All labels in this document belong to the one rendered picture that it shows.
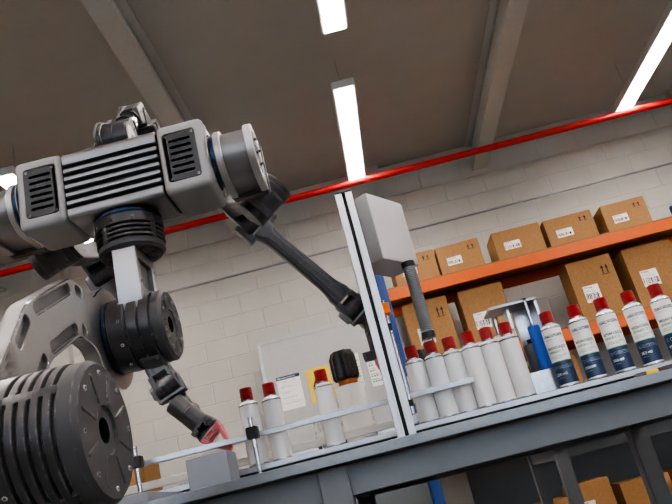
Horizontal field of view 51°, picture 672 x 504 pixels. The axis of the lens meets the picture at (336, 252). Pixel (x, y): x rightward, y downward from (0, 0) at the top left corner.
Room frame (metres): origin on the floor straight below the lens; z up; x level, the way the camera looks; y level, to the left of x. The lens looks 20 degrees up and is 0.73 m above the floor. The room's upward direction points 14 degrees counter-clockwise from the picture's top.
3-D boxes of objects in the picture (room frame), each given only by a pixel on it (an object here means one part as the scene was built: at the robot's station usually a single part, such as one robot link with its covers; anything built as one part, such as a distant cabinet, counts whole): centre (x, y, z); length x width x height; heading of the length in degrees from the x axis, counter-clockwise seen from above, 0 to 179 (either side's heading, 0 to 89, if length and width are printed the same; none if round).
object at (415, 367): (1.89, -0.13, 0.98); 0.05 x 0.05 x 0.20
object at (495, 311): (1.99, -0.44, 1.14); 0.14 x 0.11 x 0.01; 90
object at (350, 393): (2.17, 0.06, 1.03); 0.09 x 0.09 x 0.30
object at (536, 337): (1.94, -0.47, 0.98); 0.03 x 0.03 x 0.17
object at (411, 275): (1.79, -0.18, 1.18); 0.04 x 0.04 x 0.21
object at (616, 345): (1.89, -0.65, 0.98); 0.05 x 0.05 x 0.20
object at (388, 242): (1.81, -0.12, 1.38); 0.17 x 0.10 x 0.19; 145
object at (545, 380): (1.98, -0.44, 1.01); 0.14 x 0.13 x 0.26; 90
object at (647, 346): (1.89, -0.73, 0.98); 0.05 x 0.05 x 0.20
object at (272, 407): (1.90, 0.27, 0.98); 0.05 x 0.05 x 0.20
